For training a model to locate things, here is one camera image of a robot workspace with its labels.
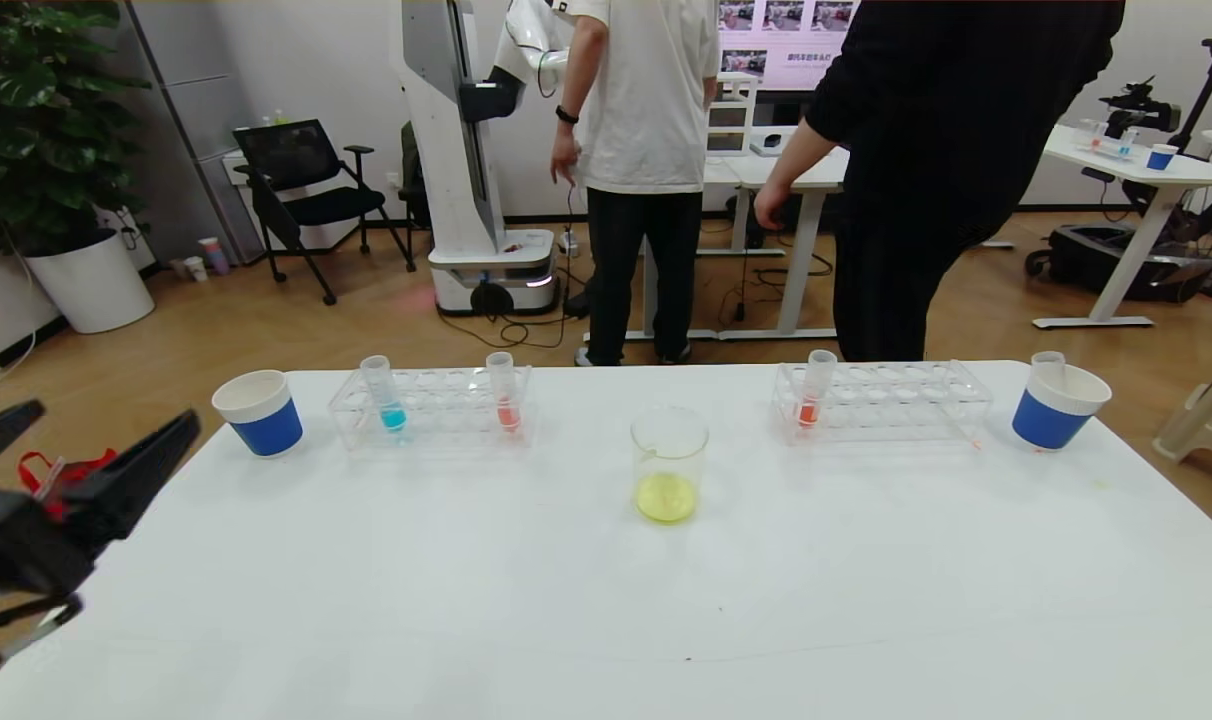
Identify person in black clothes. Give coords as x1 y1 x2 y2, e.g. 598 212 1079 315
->
754 0 1127 363

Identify white drawer unit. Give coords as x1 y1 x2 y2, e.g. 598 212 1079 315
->
706 72 759 156

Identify test tube with blue pigment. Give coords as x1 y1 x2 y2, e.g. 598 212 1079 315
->
360 355 408 433

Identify long white desk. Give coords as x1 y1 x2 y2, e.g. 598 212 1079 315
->
1032 122 1212 329

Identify clear plastic test tube rack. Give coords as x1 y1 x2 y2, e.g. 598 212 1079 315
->
772 360 993 445
328 365 537 451

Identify large display screen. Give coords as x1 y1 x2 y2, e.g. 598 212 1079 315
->
716 0 862 93

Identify clear glass beaker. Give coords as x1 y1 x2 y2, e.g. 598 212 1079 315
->
631 405 710 525

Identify red shopping bag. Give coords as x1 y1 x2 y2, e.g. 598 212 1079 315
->
18 450 119 521

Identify test tube with red pigment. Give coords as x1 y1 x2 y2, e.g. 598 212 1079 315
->
486 352 522 433
797 350 839 431

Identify person in white shirt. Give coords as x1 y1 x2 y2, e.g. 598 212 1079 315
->
551 0 722 367

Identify blue white paper cup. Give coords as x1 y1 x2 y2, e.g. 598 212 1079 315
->
1012 362 1113 451
212 370 304 458

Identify white humanoid robot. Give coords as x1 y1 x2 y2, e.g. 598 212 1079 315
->
398 0 579 318

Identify small test tube rack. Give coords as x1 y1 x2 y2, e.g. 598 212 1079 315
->
1076 118 1142 161

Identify grey metal cabinet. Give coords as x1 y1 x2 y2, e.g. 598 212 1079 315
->
126 0 272 266

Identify black handheld device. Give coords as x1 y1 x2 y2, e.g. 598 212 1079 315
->
1099 72 1184 136

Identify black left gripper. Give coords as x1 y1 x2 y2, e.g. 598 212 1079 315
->
0 399 202 599

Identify green leafy plant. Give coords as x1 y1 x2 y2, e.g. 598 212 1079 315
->
0 0 152 256

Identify black office chair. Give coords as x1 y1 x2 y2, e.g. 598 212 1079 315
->
232 118 419 307

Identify white plant pot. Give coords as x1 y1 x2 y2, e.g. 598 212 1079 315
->
23 228 156 335

